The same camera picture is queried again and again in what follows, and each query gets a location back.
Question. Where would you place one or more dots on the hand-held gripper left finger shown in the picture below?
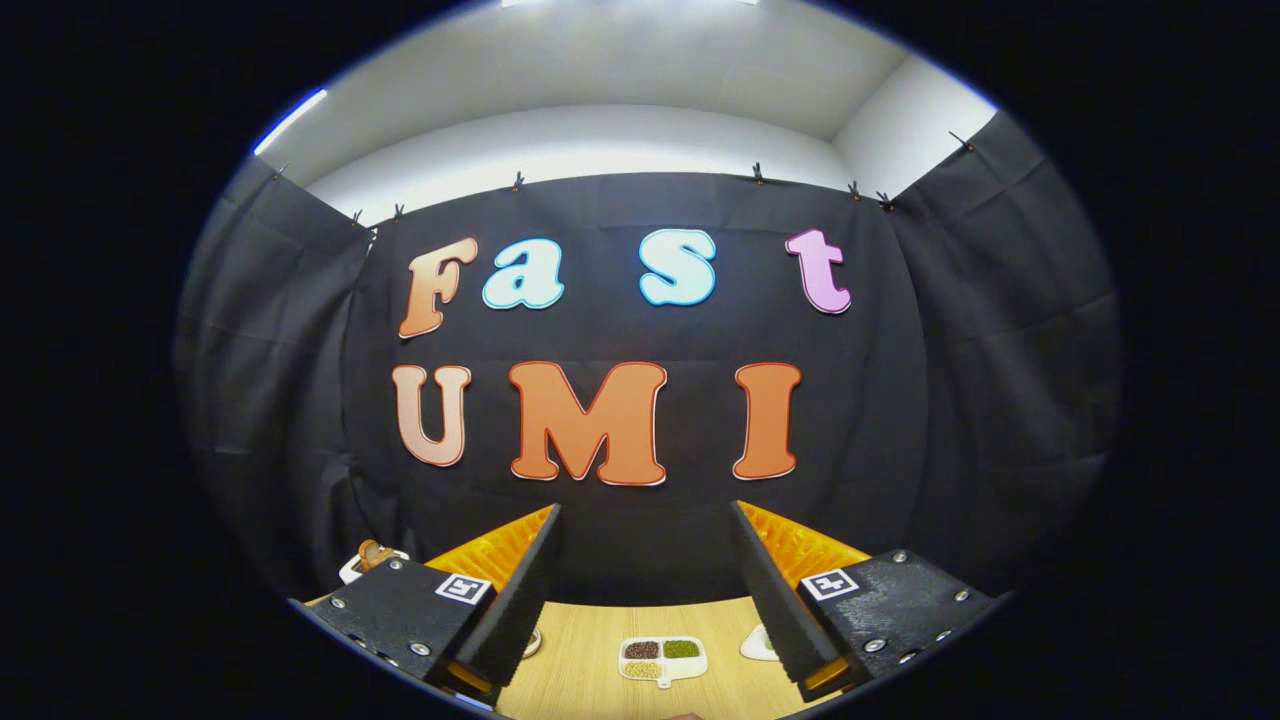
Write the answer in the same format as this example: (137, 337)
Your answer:
(520, 600)

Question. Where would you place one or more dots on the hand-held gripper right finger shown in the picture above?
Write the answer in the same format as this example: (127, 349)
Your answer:
(775, 610)

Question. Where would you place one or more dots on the small white saucer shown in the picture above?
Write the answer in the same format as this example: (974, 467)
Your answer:
(755, 645)

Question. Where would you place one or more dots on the oval white food plate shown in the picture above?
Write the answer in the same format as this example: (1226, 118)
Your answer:
(532, 643)

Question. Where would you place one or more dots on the green beans pile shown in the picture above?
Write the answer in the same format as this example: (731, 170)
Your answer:
(681, 648)

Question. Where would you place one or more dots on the white divided dish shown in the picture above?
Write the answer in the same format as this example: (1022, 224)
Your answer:
(660, 661)

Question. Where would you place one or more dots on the dark brown beans pile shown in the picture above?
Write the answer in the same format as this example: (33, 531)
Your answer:
(641, 650)

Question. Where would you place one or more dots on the yellow beans pile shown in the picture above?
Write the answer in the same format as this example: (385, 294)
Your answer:
(645, 670)

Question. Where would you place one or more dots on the toasted bread slice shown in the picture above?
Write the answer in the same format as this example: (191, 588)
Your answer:
(372, 553)

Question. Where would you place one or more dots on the white toaster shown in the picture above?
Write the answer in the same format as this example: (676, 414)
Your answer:
(350, 573)

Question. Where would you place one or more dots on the row of black clips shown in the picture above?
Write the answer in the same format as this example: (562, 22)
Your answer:
(518, 182)

